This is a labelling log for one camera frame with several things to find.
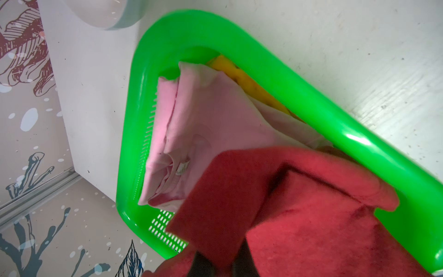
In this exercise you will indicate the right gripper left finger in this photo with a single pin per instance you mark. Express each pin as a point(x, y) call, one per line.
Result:
point(201, 267)

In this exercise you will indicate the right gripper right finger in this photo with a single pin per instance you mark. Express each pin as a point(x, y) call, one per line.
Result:
point(243, 264)

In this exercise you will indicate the dark red t-shirt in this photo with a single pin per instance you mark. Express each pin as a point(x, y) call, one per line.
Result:
point(304, 213)

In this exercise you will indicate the pink t-shirt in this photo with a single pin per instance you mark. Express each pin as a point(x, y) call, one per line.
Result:
point(200, 115)

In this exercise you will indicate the yellow t-shirt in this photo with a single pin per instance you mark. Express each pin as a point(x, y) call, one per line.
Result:
point(249, 86)

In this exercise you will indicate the green plastic basket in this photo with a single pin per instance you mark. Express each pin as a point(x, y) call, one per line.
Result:
point(197, 36)

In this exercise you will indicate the small white bowl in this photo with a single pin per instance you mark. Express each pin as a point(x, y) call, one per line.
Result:
point(108, 14)

